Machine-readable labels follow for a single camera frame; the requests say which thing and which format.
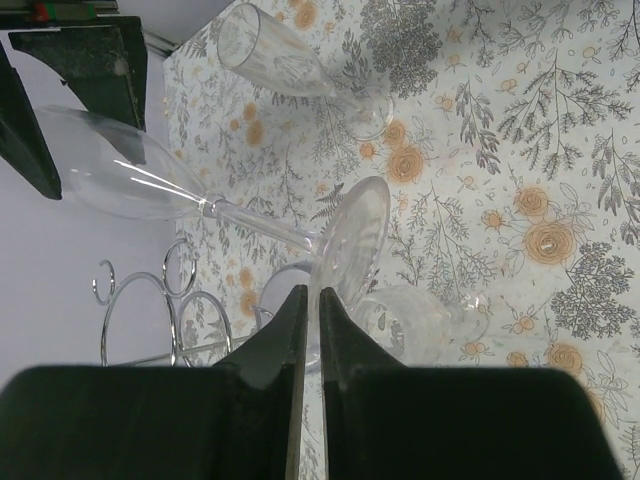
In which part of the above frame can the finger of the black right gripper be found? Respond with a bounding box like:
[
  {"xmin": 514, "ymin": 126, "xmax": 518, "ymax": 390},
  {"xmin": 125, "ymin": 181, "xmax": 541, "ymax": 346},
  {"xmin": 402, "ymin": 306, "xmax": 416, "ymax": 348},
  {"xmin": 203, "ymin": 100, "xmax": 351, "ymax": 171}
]
[
  {"xmin": 0, "ymin": 48, "xmax": 62, "ymax": 200},
  {"xmin": 7, "ymin": 16, "xmax": 148, "ymax": 131}
]

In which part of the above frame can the floral patterned table mat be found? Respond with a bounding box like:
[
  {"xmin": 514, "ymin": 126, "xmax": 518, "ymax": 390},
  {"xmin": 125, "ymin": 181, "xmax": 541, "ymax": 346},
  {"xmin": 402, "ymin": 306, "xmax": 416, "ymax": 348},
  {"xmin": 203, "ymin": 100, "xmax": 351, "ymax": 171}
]
[{"xmin": 164, "ymin": 1, "xmax": 639, "ymax": 479}]

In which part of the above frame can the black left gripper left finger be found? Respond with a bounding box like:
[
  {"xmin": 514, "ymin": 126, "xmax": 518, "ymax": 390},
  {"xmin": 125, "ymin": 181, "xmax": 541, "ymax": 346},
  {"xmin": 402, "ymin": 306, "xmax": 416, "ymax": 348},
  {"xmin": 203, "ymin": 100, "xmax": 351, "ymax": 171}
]
[{"xmin": 1, "ymin": 286, "xmax": 308, "ymax": 479}]

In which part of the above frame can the clear round wine glass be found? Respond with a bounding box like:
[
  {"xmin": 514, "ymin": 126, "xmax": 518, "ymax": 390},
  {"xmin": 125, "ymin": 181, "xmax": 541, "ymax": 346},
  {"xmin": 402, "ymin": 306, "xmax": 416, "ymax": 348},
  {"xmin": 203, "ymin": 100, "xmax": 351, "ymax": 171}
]
[{"xmin": 351, "ymin": 285, "xmax": 490, "ymax": 366}]

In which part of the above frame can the chrome wine glass rack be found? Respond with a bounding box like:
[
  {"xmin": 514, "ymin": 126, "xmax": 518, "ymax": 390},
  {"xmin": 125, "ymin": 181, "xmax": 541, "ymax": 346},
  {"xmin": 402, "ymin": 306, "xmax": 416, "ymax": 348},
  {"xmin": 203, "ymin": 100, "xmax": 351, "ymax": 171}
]
[{"xmin": 92, "ymin": 238, "xmax": 312, "ymax": 368}]

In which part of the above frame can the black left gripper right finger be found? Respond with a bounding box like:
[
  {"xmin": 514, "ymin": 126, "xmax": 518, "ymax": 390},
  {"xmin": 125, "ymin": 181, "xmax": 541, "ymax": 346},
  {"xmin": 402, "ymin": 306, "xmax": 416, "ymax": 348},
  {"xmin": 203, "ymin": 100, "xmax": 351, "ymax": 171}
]
[{"xmin": 319, "ymin": 288, "xmax": 621, "ymax": 479}]

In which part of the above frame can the clear flute glass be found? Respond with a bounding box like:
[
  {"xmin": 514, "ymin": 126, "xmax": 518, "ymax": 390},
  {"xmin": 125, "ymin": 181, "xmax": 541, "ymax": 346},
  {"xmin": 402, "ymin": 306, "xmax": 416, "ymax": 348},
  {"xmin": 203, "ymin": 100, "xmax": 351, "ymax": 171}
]
[
  {"xmin": 217, "ymin": 3, "xmax": 394, "ymax": 141},
  {"xmin": 32, "ymin": 104, "xmax": 392, "ymax": 371}
]

